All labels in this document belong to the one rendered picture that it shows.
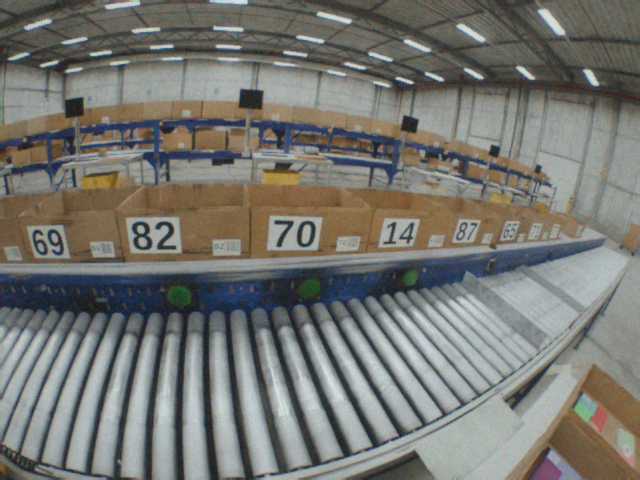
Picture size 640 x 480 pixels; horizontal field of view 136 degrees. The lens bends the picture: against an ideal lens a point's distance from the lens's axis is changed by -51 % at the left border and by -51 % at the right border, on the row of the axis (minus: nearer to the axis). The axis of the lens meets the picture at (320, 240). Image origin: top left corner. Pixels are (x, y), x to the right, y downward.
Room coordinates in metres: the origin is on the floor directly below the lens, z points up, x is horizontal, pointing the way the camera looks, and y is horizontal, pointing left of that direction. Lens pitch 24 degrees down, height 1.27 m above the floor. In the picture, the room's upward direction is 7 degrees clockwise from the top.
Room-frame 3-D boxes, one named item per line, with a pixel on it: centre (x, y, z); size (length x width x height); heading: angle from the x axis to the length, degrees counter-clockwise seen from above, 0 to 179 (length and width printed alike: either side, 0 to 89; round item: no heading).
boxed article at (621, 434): (0.00, -0.89, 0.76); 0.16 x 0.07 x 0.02; 131
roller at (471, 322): (0.65, -0.59, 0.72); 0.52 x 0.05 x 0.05; 22
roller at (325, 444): (0.41, 0.01, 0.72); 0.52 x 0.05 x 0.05; 22
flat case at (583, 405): (0.16, -0.80, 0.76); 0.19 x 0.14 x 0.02; 114
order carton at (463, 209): (1.17, -0.66, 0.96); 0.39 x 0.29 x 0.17; 112
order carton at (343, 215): (0.88, 0.07, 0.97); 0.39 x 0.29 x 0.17; 112
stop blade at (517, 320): (0.71, -0.75, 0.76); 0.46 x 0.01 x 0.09; 22
